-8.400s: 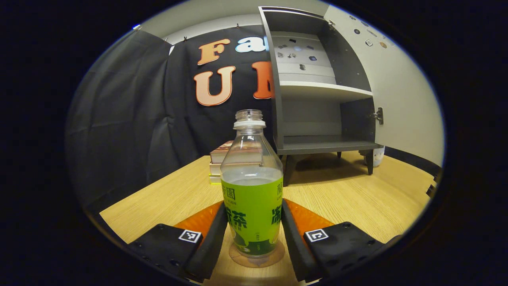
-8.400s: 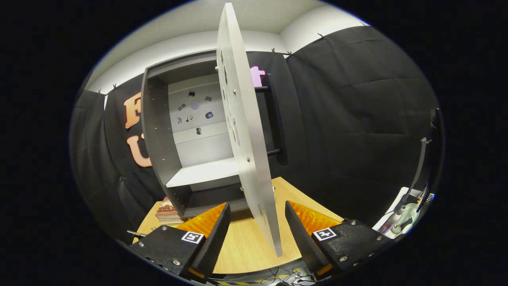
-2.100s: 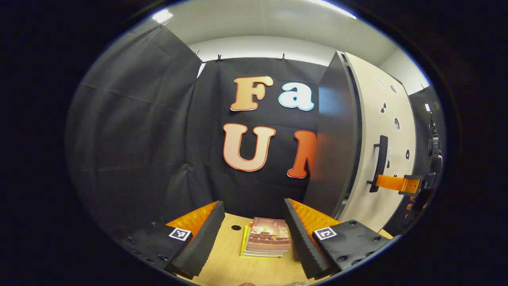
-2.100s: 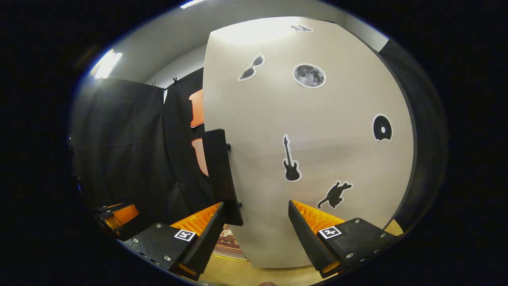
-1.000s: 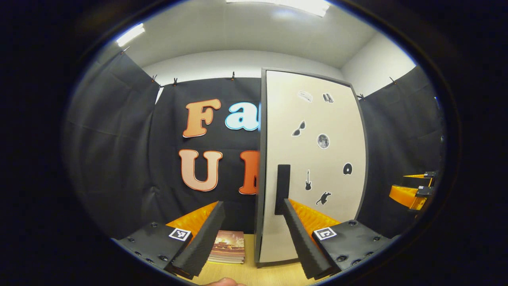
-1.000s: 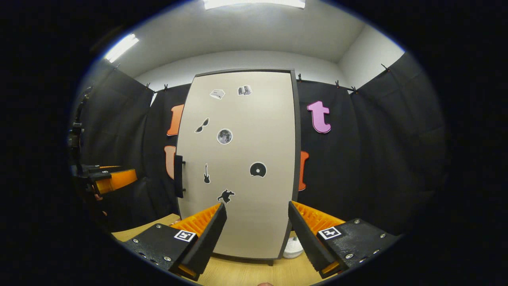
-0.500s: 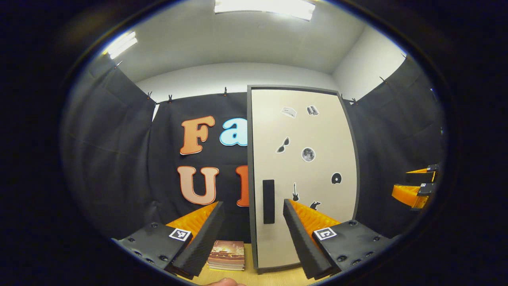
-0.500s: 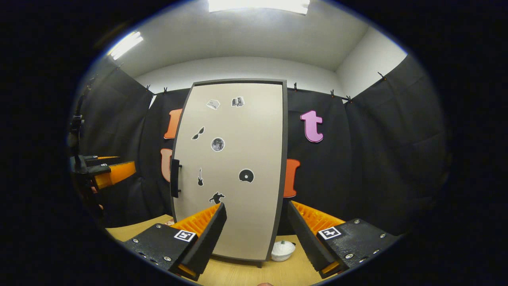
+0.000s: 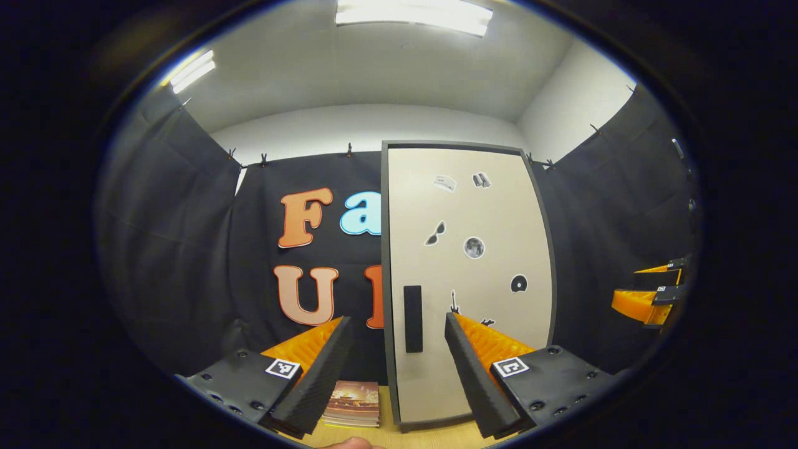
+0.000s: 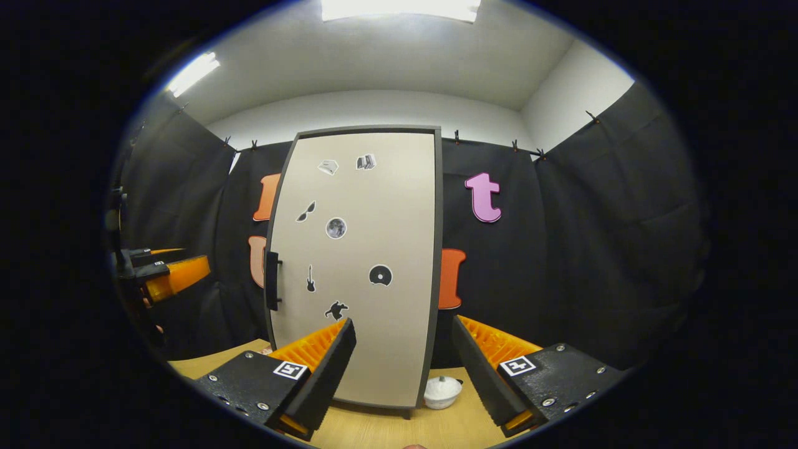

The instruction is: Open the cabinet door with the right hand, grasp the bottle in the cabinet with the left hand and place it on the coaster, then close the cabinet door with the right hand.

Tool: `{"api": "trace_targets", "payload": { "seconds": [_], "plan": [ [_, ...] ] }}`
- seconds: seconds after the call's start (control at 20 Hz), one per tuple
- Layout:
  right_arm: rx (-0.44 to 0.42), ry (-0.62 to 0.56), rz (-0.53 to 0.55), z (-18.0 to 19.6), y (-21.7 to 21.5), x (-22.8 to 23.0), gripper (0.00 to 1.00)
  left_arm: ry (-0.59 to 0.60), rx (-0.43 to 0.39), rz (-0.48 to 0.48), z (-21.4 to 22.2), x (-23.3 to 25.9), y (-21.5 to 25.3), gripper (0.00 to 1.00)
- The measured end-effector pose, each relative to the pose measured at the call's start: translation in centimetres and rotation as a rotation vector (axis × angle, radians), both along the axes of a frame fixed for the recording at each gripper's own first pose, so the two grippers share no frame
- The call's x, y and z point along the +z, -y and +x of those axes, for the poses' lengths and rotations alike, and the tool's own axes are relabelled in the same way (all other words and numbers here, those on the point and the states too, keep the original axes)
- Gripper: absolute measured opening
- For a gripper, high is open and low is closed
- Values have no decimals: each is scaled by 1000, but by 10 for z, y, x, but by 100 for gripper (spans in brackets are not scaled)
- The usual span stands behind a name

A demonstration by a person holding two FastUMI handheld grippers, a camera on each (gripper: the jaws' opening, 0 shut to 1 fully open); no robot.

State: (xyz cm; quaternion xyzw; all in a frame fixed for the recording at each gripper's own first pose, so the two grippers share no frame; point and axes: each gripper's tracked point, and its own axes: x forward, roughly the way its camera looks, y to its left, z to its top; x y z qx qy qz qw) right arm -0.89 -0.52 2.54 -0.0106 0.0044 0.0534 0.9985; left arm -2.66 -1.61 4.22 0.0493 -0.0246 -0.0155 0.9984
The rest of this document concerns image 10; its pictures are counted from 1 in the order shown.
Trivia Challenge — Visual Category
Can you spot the small ceiling light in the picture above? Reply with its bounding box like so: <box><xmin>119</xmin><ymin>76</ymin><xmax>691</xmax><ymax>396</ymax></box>
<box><xmin>165</xmin><ymin>51</ymin><xmax>221</xmax><ymax>97</ymax></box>

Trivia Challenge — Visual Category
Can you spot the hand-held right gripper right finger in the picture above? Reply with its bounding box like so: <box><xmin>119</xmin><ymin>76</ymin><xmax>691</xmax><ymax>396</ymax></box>
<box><xmin>451</xmin><ymin>315</ymin><xmax>626</xmax><ymax>439</ymax></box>

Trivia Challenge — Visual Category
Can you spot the large ceiling light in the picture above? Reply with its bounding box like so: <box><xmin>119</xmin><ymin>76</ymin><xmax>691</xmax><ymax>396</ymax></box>
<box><xmin>321</xmin><ymin>0</ymin><xmax>482</xmax><ymax>24</ymax></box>

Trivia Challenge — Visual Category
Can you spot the beige cabinet door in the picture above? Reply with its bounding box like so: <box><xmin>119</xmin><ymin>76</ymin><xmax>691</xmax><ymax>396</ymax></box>
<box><xmin>268</xmin><ymin>130</ymin><xmax>438</xmax><ymax>409</ymax></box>

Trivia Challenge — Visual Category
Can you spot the grey cabinet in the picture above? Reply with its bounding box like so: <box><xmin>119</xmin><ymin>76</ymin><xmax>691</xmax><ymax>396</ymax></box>
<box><xmin>265</xmin><ymin>125</ymin><xmax>445</xmax><ymax>420</ymax></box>

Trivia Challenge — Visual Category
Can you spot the black backdrop cloth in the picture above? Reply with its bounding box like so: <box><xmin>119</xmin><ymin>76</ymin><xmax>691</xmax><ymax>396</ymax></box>
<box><xmin>115</xmin><ymin>81</ymin><xmax>705</xmax><ymax>372</ymax></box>

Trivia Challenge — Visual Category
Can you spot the white ceramic lidded jar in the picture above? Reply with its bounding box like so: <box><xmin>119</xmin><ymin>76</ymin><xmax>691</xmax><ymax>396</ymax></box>
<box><xmin>424</xmin><ymin>375</ymin><xmax>463</xmax><ymax>410</ymax></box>

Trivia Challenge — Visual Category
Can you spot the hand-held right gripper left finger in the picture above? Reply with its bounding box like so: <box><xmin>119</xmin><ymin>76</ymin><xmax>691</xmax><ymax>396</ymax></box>
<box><xmin>193</xmin><ymin>318</ymin><xmax>357</xmax><ymax>440</ymax></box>

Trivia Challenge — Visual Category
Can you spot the black cabinet door handle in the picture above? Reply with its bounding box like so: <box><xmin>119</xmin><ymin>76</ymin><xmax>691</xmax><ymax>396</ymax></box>
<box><xmin>265</xmin><ymin>251</ymin><xmax>284</xmax><ymax>311</ymax></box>

